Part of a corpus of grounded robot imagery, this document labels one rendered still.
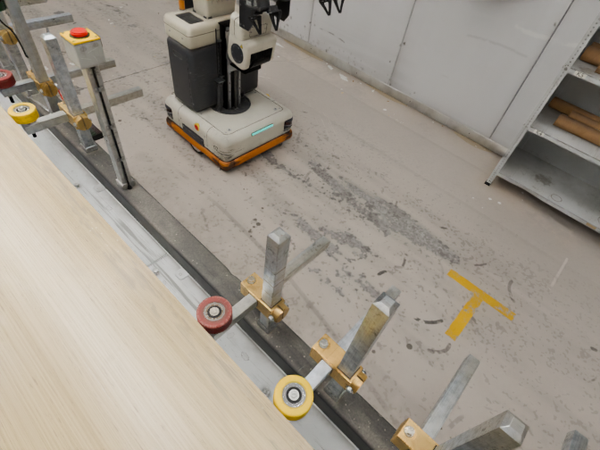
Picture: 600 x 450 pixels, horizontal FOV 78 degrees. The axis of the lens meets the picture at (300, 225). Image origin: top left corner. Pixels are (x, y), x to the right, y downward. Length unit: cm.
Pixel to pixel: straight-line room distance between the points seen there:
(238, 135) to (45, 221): 149
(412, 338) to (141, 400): 145
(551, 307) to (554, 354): 29
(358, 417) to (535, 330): 152
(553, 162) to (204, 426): 302
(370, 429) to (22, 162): 120
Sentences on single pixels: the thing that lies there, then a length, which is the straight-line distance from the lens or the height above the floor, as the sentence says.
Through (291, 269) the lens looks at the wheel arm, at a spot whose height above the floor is 83.
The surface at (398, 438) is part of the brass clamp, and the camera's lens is 93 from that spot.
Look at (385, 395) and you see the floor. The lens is 185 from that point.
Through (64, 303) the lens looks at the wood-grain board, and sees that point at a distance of 97.
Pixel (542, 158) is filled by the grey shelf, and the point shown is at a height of 15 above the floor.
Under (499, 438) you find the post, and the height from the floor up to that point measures 108.
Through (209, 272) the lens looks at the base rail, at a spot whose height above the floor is 70.
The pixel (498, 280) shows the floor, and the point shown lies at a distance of 246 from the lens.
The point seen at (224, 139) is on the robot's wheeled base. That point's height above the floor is 27.
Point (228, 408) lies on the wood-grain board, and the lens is 81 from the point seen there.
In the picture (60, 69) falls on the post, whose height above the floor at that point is 103.
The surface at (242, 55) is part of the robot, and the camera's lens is 224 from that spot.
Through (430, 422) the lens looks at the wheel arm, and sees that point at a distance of 97.
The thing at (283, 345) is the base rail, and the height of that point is 70.
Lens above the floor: 168
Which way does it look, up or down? 48 degrees down
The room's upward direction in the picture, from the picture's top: 11 degrees clockwise
